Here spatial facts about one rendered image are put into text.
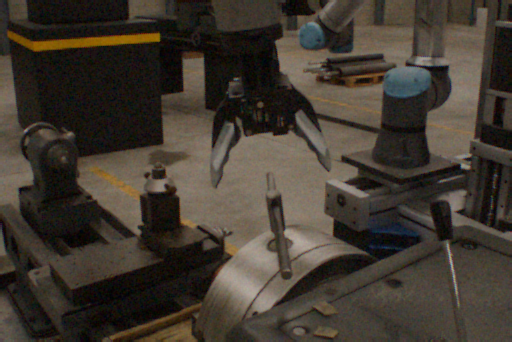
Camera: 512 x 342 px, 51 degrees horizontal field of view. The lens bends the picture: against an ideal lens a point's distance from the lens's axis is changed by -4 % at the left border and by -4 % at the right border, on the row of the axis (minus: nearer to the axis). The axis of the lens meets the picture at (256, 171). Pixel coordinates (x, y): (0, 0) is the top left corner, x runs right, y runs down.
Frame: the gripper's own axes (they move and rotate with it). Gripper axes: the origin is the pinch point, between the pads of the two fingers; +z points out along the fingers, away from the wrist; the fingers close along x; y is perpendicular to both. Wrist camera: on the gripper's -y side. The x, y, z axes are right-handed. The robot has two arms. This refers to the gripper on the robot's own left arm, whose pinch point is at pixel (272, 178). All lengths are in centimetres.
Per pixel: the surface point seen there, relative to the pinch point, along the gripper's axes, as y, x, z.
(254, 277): 1.8, -4.3, 13.9
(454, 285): 24.1, 15.7, 2.5
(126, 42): -464, -115, 60
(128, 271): -41, -35, 38
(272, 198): -2.4, -0.3, 4.3
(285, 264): 18.3, 0.0, 1.1
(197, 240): -47, -19, 36
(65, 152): -92, -61, 26
